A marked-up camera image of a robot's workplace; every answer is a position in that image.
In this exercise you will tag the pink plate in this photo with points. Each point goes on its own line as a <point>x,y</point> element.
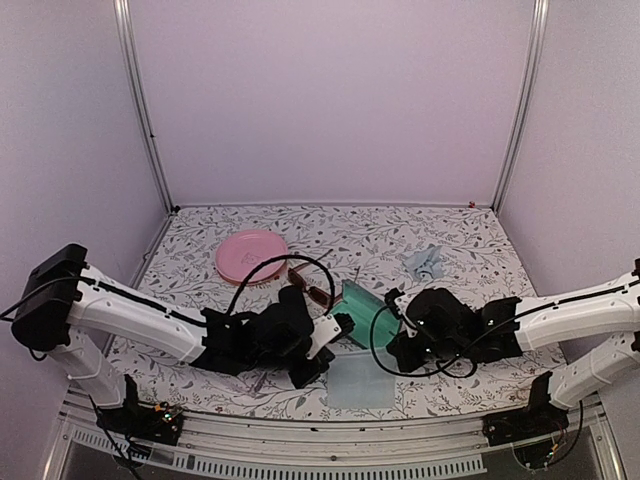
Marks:
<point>238,254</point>

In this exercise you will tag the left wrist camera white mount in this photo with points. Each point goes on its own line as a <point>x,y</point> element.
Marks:
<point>326,329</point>

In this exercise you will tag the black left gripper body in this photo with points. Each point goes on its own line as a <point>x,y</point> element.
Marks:
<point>302,378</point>

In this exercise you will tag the left aluminium frame post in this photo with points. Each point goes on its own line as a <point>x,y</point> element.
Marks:
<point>124,26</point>

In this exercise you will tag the clear purple glasses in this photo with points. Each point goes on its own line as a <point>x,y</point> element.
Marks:
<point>260,387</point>

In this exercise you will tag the grey case green lining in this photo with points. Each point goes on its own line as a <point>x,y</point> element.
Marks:
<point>361,305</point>

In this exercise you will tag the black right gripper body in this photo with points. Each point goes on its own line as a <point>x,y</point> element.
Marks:
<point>444,349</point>

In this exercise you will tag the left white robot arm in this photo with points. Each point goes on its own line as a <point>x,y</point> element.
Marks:
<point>64,296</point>

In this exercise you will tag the aluminium frame post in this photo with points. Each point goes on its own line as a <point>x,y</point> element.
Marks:
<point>531,67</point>
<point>124,26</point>

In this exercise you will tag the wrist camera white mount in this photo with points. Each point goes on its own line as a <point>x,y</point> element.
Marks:
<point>398,302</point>
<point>326,329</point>

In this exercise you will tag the right aluminium frame post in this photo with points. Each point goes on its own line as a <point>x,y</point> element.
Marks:
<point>531,67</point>

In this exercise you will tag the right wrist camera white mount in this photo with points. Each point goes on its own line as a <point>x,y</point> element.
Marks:
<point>398,302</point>

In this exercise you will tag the blue-grey cleaning cloth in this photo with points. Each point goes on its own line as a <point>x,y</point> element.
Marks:
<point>355,381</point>

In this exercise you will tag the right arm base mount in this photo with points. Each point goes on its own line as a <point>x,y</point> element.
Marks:
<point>538,417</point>

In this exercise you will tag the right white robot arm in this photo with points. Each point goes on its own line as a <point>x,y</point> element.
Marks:
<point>437,326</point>

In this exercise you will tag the crumpled light blue cloth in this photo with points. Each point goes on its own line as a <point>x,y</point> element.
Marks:
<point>425,265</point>

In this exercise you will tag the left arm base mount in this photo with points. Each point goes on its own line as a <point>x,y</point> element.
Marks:
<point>159,423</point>

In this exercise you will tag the front aluminium rail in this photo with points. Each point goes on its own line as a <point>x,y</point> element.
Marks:
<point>231,447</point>

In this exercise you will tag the brown sunglasses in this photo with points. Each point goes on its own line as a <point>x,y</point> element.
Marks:
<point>316,294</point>

